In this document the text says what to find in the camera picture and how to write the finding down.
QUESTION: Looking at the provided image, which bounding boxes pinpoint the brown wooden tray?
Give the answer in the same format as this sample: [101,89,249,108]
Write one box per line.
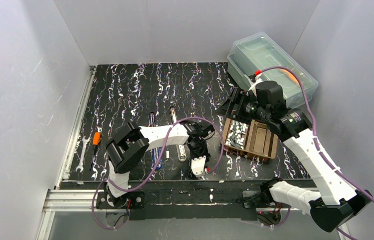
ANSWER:
[222,118,278,162]

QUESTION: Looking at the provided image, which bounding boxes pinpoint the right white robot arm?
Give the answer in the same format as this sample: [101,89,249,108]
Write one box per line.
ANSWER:
[216,80,370,232]

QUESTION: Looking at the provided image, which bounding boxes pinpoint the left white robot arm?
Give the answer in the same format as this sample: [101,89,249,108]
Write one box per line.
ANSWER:
[106,120,215,198]

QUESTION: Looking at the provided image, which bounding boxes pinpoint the pile of staple strips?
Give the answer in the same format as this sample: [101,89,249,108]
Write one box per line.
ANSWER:
[225,120,249,149]

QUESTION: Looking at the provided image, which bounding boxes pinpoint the clear plastic storage box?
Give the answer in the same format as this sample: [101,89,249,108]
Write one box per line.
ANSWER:
[227,32,318,108]

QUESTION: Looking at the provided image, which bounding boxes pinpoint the black marbled mat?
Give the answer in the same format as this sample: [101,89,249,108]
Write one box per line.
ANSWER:
[68,62,310,182]

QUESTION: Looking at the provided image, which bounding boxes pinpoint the silver open-end wrench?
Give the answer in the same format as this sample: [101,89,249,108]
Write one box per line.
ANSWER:
[75,136,91,174]

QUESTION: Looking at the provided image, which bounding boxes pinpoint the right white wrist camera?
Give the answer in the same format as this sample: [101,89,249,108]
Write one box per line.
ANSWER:
[248,70,263,95]

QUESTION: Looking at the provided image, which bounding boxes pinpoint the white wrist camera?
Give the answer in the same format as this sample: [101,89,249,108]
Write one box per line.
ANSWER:
[191,156,206,177]
[248,70,263,95]

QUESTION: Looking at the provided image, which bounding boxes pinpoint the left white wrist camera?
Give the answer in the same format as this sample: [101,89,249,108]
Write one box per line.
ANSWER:
[191,156,206,177]

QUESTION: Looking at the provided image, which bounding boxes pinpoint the orange handled tool in box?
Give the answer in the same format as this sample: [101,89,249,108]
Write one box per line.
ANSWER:
[285,72,299,85]

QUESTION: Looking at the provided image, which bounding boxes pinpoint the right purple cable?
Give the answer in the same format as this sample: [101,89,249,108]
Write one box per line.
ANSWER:
[255,66,374,240]

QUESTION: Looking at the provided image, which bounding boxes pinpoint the purple cable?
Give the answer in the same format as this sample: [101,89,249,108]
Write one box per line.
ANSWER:
[91,116,225,231]
[255,66,374,240]

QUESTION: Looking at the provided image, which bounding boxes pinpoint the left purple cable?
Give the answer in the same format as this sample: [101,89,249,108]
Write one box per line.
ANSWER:
[91,116,225,231]

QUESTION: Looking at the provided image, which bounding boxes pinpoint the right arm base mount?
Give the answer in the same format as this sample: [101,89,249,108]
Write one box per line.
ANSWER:
[234,190,291,229]

